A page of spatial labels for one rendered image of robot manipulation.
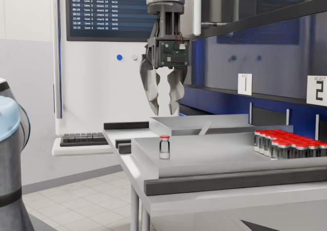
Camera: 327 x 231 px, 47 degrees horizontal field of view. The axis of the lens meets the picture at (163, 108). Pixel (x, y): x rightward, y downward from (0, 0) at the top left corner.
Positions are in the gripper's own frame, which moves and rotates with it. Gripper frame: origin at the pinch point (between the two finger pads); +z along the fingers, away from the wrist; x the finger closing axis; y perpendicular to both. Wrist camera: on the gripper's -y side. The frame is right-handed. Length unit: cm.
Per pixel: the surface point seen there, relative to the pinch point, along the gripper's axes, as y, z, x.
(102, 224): -178, 99, 3
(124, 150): -6.0, 9.7, -7.2
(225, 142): -5.2, 9.0, 16.2
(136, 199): -85, 50, 10
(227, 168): 20.3, 7.8, 5.3
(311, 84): 4.4, -4.6, 31.5
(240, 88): -29.5, -2.0, 31.5
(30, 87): -263, 8, -48
